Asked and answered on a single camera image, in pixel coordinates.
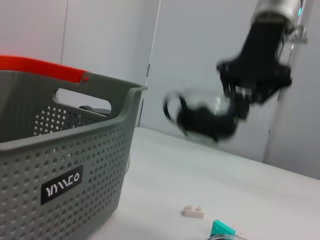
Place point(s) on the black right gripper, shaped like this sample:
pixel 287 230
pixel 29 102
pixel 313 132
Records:
pixel 262 55

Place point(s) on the grey perforated storage bin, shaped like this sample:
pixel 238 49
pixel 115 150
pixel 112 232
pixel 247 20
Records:
pixel 75 150

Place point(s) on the white two-stud brick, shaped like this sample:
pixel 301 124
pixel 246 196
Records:
pixel 192 212

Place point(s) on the teal brick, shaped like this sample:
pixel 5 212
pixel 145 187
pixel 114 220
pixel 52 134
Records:
pixel 221 226

